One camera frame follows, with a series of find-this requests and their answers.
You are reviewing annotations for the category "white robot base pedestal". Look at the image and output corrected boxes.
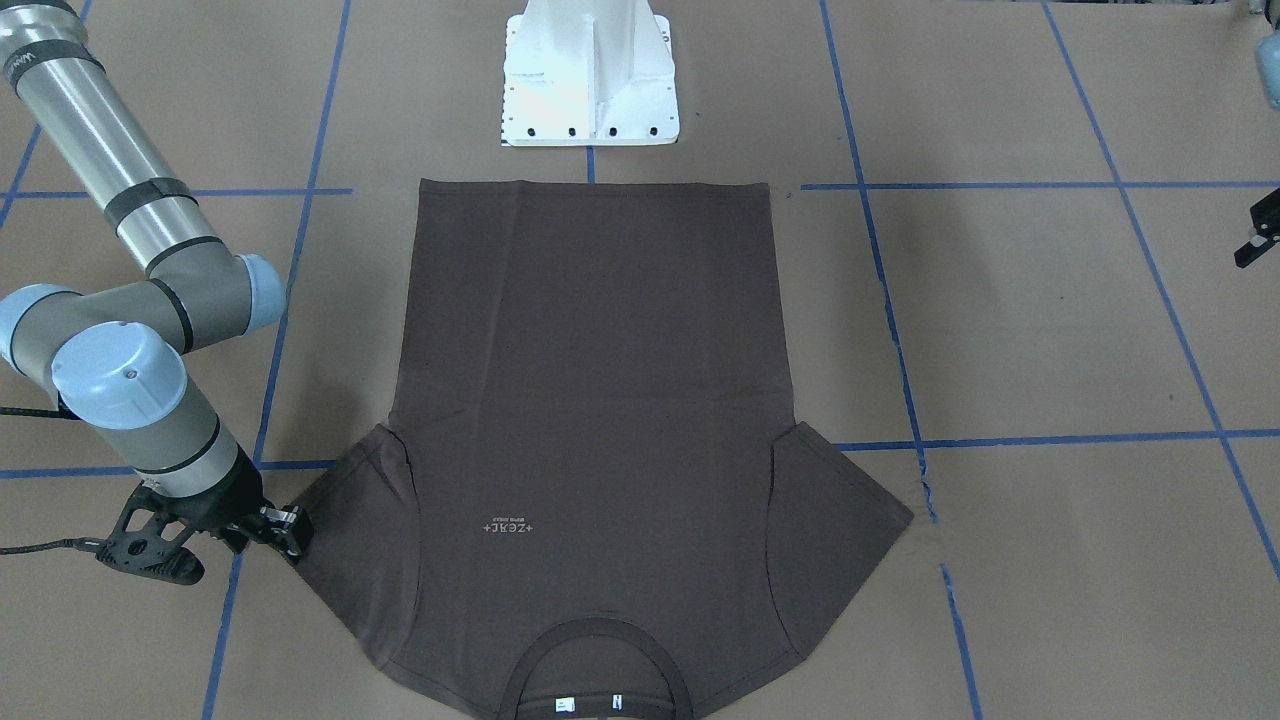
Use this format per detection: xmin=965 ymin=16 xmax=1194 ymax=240
xmin=500 ymin=1 xmax=681 ymax=147

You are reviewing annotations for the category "black braided cable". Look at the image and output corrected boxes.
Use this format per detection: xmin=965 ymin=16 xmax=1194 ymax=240
xmin=0 ymin=405 xmax=111 ymax=557

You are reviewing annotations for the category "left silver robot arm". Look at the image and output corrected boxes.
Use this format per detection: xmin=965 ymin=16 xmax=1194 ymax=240
xmin=1233 ymin=1 xmax=1279 ymax=269

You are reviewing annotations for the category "dark brown t-shirt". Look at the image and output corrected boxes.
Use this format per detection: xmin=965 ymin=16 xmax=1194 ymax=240
xmin=297 ymin=179 xmax=913 ymax=719

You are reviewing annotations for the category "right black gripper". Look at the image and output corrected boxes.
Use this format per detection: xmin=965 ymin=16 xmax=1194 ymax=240
xmin=175 ymin=455 xmax=314 ymax=561

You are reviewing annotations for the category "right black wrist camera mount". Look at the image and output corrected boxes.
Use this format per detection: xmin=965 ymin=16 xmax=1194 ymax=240
xmin=93 ymin=484 xmax=205 ymax=585

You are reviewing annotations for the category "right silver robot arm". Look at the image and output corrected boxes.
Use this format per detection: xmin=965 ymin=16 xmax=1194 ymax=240
xmin=1 ymin=1 xmax=314 ymax=570

